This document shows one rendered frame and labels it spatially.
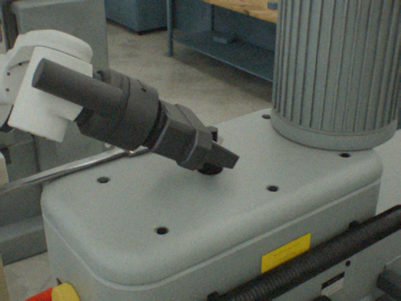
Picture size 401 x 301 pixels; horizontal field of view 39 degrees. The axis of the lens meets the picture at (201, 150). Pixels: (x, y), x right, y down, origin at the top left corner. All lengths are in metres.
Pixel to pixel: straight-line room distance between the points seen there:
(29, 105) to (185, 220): 0.22
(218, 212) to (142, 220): 0.09
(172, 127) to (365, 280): 0.48
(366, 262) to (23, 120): 0.61
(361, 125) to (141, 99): 0.34
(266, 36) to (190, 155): 6.35
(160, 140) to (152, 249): 0.14
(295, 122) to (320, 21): 0.16
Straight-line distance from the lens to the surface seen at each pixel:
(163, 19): 8.40
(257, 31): 7.15
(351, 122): 0.86
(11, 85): 0.77
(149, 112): 0.69
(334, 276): 0.93
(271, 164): 0.82
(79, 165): 0.81
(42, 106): 0.67
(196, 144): 0.71
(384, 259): 1.05
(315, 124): 0.86
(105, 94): 0.65
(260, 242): 0.73
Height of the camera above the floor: 2.28
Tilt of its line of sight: 27 degrees down
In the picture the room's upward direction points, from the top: straight up
